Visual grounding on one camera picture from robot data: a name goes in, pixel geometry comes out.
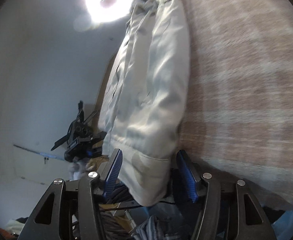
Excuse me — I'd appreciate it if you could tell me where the white and blue jacket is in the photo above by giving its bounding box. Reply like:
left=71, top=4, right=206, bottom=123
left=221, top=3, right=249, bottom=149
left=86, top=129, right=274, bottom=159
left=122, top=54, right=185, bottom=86
left=98, top=0, right=191, bottom=206

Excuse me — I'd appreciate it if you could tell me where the gloved left hand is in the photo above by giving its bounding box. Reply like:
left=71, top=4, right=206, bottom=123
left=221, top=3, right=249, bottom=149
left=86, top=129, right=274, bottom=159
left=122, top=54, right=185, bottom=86
left=68, top=159, right=97, bottom=181

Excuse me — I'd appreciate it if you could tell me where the striped trouser leg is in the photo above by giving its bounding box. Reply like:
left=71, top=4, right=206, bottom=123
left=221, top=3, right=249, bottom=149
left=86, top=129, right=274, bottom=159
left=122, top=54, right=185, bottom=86
left=130, top=215, right=188, bottom=240

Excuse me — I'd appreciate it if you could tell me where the plaid-sheeted bed mattress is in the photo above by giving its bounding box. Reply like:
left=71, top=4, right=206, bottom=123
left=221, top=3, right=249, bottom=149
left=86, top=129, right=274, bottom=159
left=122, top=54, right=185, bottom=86
left=178, top=0, right=293, bottom=210

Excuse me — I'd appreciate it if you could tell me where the bright ring light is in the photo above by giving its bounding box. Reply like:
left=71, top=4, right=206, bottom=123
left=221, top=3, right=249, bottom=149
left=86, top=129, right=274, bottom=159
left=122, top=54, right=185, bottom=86
left=85, top=0, right=133, bottom=24

